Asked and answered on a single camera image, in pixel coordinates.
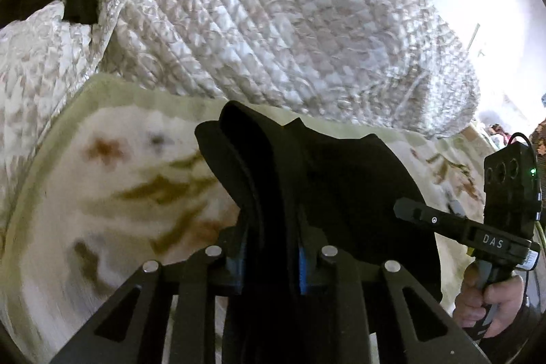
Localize black pants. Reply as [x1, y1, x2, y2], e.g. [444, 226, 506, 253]
[195, 102, 442, 363]

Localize person's right hand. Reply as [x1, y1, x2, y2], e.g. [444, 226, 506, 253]
[452, 263, 525, 338]

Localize floral fleece blanket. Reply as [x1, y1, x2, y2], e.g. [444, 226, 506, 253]
[0, 73, 500, 364]

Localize quilted beige white comforter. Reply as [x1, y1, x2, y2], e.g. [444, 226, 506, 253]
[1, 0, 478, 224]

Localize black camera box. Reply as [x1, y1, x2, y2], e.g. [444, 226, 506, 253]
[484, 141, 542, 239]

